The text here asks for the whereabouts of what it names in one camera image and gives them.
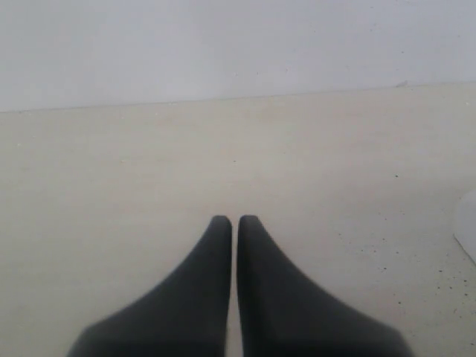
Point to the white mannequin head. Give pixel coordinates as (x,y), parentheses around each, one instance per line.
(465,223)

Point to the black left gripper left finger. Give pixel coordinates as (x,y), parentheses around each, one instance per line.
(185,315)

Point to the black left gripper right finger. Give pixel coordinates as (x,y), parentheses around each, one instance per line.
(284,313)

